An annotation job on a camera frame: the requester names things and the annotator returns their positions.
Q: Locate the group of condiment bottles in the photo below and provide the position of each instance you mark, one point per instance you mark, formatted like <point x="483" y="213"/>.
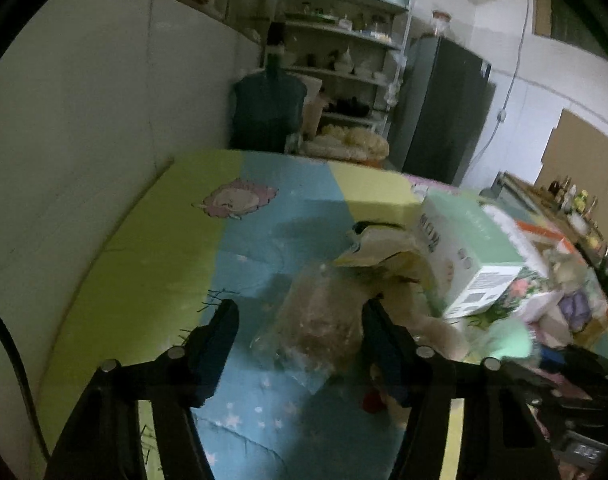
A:
<point x="574" y="200"/>

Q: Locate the pink sponge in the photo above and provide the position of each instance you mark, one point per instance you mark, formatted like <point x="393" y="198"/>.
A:
<point x="309" y="330"/>

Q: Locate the blue water jug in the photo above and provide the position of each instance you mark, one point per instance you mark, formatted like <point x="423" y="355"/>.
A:
<point x="269" y="110"/>

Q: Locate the white bowl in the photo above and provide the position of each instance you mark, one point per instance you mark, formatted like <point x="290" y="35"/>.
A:
<point x="579" y="221"/>

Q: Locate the white wall socket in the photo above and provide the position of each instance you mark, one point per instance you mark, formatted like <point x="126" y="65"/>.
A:
<point x="502" y="116"/>

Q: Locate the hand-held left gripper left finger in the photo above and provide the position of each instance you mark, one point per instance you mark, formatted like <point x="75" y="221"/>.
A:
<point x="216" y="355"/>

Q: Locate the colourful cartoon printed sheet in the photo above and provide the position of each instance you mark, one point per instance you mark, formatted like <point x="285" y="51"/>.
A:
<point x="134" y="260"/>

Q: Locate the cardboard sheet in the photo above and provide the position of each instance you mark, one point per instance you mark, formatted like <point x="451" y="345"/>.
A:
<point x="579" y="160"/>

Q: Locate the glass jar with red lid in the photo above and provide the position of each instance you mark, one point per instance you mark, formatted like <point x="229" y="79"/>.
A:
<point x="440" y="22"/>

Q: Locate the mint green cardboard box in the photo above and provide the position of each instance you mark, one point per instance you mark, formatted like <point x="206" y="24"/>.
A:
<point x="459" y="255"/>

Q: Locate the black cooking pot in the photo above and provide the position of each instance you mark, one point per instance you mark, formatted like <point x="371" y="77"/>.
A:
<point x="351" y="106"/>

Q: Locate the dark grey refrigerator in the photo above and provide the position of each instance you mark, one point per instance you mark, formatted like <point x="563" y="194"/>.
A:
<point x="444" y="110"/>

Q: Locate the clear bag with purple plush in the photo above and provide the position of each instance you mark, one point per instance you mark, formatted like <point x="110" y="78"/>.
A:
<point x="576" y="307"/>

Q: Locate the white metal shelf rack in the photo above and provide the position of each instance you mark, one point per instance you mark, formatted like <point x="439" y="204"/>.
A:
<point x="344" y="25"/>

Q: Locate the wooden kitchen counter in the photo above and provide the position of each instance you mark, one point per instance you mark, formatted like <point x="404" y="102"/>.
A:
<point x="534" y="200"/>

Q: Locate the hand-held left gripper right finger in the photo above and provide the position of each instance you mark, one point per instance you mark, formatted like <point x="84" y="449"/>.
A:
<point x="384" y="355"/>

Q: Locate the leopard print scrunchie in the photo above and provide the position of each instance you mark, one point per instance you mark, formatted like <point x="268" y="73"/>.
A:
<point x="564" y="265"/>

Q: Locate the white sack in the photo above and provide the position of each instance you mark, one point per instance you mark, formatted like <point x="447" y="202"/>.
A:
<point x="311" y="105"/>

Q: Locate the mint green round packet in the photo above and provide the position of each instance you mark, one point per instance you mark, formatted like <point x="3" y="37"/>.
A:
<point x="504" y="337"/>

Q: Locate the floral tissue pack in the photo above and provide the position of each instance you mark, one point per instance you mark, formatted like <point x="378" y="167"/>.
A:
<point x="526" y="292"/>

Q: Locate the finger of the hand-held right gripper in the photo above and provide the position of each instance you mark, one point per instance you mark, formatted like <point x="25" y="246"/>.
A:
<point x="549" y="358"/>

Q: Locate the barred window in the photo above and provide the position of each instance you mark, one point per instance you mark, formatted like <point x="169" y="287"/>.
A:
<point x="569" y="25"/>

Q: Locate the black water pump dispenser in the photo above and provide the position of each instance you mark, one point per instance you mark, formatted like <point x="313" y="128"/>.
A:
<point x="275" y="45"/>

